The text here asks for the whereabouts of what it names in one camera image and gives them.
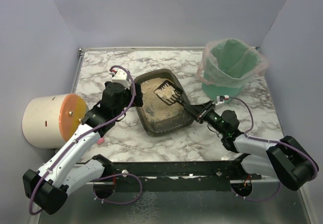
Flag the dark grey litter box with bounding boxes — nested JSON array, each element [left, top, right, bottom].
[[134, 69, 194, 137]]

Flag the black litter scoop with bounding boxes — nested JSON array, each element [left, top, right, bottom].
[[154, 80, 190, 106]]

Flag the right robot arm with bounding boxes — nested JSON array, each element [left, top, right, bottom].
[[183, 101, 318, 191]]

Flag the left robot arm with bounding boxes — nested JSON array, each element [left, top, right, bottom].
[[23, 82, 143, 215]]

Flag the beige cat litter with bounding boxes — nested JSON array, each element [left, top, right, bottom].
[[141, 78, 183, 123]]

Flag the green trash bin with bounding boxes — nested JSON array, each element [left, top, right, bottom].
[[201, 38, 262, 105]]

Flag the clear plastic bin liner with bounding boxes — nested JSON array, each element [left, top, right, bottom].
[[197, 38, 270, 88]]

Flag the small pink object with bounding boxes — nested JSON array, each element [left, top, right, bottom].
[[97, 138, 104, 145]]

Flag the cream cylinder with orange lid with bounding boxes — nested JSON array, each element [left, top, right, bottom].
[[22, 93, 88, 149]]

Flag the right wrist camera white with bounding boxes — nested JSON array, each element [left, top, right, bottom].
[[216, 95, 230, 107]]

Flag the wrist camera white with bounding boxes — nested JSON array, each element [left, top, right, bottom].
[[216, 95, 230, 107], [110, 69, 131, 89]]

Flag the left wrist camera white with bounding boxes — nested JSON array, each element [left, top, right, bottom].
[[110, 69, 131, 89]]

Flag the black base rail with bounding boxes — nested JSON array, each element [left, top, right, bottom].
[[93, 154, 249, 192]]

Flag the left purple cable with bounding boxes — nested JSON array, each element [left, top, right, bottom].
[[28, 65, 137, 216]]

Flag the purple cable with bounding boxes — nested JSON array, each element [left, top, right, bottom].
[[28, 65, 137, 216], [224, 96, 319, 177]]

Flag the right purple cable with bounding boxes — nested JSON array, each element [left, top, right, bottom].
[[224, 96, 319, 177]]

